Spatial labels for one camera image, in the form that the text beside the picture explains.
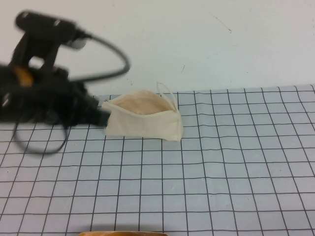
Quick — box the blue grid tablecloth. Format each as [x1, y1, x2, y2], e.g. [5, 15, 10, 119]
[0, 84, 315, 236]

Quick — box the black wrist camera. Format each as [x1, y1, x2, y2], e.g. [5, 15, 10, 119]
[15, 10, 88, 51]

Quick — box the cream fabric pencil case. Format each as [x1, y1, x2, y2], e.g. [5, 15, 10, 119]
[101, 82, 183, 143]

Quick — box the thick black camera cable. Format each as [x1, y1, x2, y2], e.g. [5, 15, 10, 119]
[70, 29, 131, 83]

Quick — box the orange-brown rounded object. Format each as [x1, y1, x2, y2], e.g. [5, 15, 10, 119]
[78, 231, 169, 236]

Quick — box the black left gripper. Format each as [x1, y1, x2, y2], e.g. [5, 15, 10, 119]
[0, 63, 112, 128]

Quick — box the thin black looped cable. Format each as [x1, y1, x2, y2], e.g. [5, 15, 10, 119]
[12, 119, 69, 155]

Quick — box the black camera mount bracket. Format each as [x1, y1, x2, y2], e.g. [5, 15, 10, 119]
[11, 31, 61, 72]

